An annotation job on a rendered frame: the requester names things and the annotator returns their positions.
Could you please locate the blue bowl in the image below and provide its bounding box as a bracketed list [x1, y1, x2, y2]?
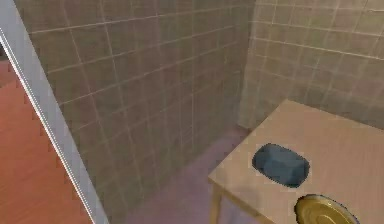
[251, 143, 311, 189]

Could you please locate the light wooden table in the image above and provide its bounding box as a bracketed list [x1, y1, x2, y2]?
[207, 98, 384, 224]

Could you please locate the yellow round plate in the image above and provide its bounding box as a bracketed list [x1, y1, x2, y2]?
[294, 194, 361, 224]

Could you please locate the grey door frame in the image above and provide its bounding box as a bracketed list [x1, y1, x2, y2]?
[0, 0, 110, 224]

